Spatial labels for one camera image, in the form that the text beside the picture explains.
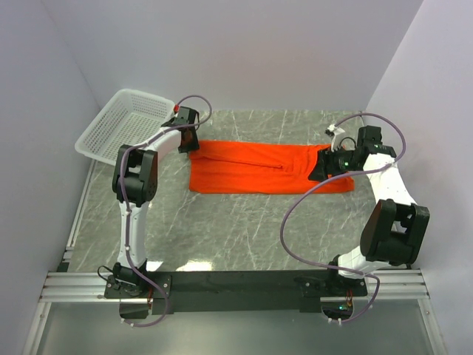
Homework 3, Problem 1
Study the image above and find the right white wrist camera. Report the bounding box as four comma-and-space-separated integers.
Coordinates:
325, 124, 347, 152

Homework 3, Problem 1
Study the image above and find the aluminium extrusion rail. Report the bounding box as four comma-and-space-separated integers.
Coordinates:
23, 160, 445, 354

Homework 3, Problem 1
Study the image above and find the white perforated plastic basket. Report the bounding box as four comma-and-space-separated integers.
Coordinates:
75, 89, 174, 166

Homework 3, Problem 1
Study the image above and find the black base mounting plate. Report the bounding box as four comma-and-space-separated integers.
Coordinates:
104, 270, 367, 314

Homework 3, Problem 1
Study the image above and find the orange t shirt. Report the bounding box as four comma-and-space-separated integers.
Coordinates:
188, 139, 355, 196

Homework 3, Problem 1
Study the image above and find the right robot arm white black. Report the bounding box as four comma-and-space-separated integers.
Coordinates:
308, 125, 430, 295

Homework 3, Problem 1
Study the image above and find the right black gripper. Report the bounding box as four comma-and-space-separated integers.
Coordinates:
307, 143, 361, 183

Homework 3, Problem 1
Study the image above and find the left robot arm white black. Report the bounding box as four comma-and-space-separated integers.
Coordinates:
112, 106, 200, 297

